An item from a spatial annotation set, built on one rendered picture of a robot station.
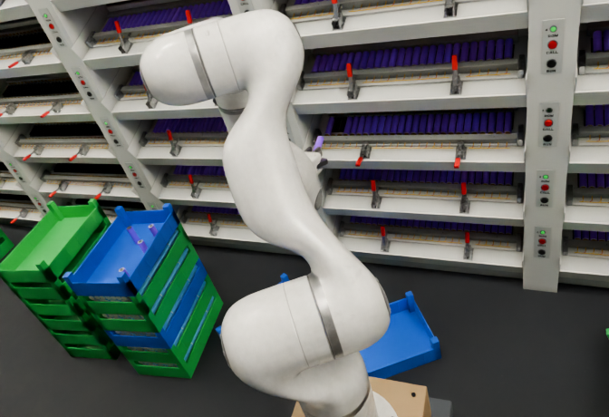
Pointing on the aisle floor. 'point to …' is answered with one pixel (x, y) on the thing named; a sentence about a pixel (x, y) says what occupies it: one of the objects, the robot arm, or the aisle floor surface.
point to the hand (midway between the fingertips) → (312, 154)
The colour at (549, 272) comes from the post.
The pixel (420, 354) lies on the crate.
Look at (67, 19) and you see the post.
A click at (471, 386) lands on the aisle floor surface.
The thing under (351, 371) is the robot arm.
